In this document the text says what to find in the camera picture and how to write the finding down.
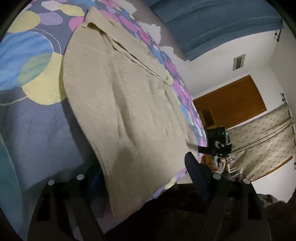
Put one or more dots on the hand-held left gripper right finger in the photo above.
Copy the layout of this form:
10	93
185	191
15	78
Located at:
196	173

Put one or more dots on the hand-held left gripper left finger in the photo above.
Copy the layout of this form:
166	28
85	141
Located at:
69	204

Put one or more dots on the beige knit sweater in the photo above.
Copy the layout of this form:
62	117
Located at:
129	111

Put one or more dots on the person's right hand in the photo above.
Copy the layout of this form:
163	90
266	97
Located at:
212	165

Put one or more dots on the brown wooden door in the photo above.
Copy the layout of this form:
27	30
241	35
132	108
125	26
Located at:
233	104

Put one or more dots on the beige patterned curtain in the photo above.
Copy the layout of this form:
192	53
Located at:
261	143

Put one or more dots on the dark cloth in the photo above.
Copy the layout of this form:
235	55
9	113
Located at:
175	215

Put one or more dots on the colourful circle print blanket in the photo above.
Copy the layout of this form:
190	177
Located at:
34	97

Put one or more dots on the blue curtain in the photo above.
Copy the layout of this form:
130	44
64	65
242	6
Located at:
215	25

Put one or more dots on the black curtain rod bracket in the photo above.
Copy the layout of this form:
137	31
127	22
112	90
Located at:
283	96
278	36

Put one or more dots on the wall vent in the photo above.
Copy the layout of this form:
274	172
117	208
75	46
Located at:
239	62

